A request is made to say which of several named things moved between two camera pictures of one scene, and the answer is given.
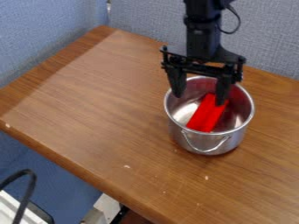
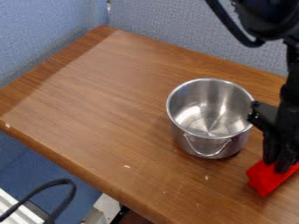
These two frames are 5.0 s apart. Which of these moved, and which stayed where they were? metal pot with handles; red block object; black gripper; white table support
Moved: black gripper; red block object
Stayed: metal pot with handles; white table support
